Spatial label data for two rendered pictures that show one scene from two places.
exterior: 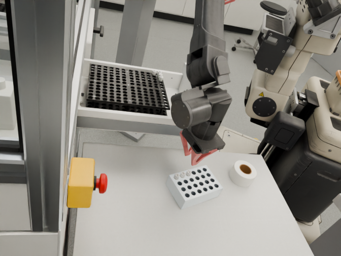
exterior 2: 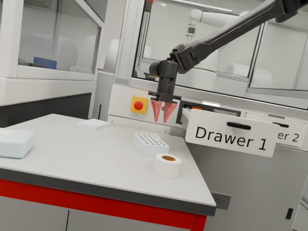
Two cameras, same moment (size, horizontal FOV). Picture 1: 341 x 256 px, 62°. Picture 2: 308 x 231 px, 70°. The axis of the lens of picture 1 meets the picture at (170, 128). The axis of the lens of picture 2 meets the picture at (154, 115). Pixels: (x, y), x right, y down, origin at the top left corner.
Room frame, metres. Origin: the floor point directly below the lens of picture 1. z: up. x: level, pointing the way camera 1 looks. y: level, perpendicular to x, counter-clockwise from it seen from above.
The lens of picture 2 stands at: (0.77, -0.79, 0.99)
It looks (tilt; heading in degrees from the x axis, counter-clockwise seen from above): 8 degrees down; 111
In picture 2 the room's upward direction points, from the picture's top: 11 degrees clockwise
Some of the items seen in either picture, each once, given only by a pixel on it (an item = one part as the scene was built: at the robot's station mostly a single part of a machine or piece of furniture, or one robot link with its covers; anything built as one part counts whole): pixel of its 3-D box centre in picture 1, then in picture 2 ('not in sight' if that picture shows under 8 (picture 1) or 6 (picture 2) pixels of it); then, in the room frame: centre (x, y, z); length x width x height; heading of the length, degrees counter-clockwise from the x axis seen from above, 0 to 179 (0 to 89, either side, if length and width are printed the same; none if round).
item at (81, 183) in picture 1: (82, 182); (139, 104); (0.34, 0.13, 0.88); 0.07 x 0.05 x 0.07; 22
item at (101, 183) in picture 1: (99, 183); (138, 105); (0.35, 0.10, 0.88); 0.04 x 0.03 x 0.04; 22
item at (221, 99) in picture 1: (212, 105); (167, 70); (0.51, -0.07, 1.04); 0.07 x 0.06 x 0.07; 139
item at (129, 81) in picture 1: (126, 94); not in sight; (0.69, 0.15, 0.87); 0.22 x 0.18 x 0.06; 112
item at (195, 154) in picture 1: (196, 148); (161, 108); (0.52, -0.08, 0.90); 0.07 x 0.07 x 0.09; 41
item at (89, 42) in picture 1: (89, 37); (273, 129); (0.93, 0.38, 0.87); 0.29 x 0.02 x 0.11; 22
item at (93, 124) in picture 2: not in sight; (94, 124); (0.22, -0.02, 0.77); 0.13 x 0.09 x 0.02; 97
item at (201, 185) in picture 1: (194, 186); (150, 145); (0.52, -0.11, 0.78); 0.12 x 0.08 x 0.04; 132
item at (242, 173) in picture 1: (242, 173); (167, 165); (0.62, -0.25, 0.78); 0.07 x 0.07 x 0.04
